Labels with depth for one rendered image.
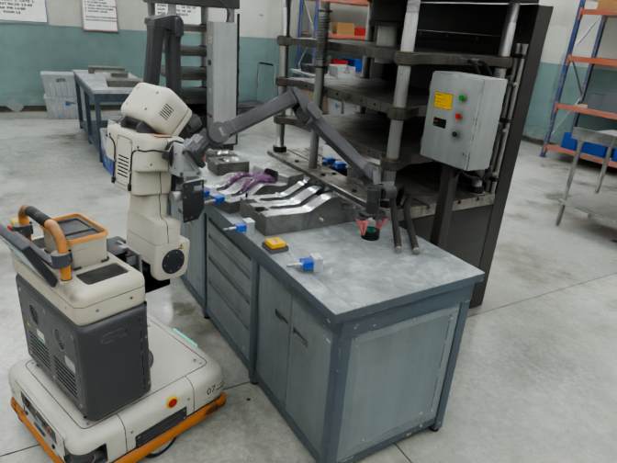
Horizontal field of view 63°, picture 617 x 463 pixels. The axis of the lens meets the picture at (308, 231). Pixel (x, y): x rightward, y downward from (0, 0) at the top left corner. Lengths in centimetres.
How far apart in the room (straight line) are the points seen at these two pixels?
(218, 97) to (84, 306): 502
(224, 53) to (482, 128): 456
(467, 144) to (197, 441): 172
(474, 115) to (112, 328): 167
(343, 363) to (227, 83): 515
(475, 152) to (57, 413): 198
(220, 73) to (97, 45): 318
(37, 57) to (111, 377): 759
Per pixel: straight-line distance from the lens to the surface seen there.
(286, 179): 255
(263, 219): 209
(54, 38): 913
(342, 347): 172
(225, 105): 656
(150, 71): 218
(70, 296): 175
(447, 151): 243
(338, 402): 188
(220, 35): 646
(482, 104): 233
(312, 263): 181
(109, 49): 923
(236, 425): 235
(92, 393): 193
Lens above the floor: 164
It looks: 23 degrees down
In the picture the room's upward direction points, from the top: 4 degrees clockwise
